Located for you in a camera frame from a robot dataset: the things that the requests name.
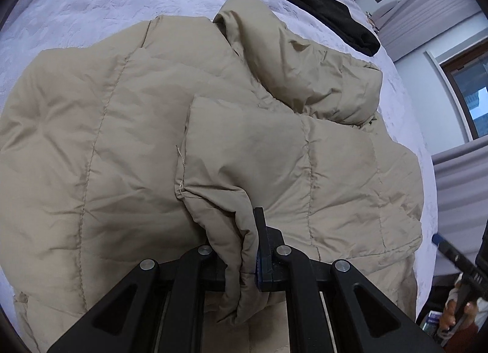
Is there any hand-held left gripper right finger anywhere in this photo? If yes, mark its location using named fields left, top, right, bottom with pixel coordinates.
left=253, top=207, right=445, bottom=353

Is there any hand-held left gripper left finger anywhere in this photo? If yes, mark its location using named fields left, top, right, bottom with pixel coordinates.
left=48, top=244, right=226, bottom=353

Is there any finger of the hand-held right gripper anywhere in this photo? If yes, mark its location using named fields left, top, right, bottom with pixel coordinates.
left=432, top=234, right=466, bottom=272

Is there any beige puffer jacket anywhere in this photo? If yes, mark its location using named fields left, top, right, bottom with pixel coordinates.
left=0, top=0, right=425, bottom=353

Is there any person's right hand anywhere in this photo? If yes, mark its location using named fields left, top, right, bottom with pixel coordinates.
left=442, top=286, right=479, bottom=336

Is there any grey curtain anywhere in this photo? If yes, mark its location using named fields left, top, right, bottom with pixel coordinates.
left=377, top=0, right=486, bottom=61
left=432, top=139, right=488, bottom=262

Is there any dark framed window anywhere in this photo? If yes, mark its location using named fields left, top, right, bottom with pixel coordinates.
left=426, top=38, right=488, bottom=143

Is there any purple bedspread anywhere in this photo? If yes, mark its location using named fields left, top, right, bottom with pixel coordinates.
left=0, top=0, right=437, bottom=342

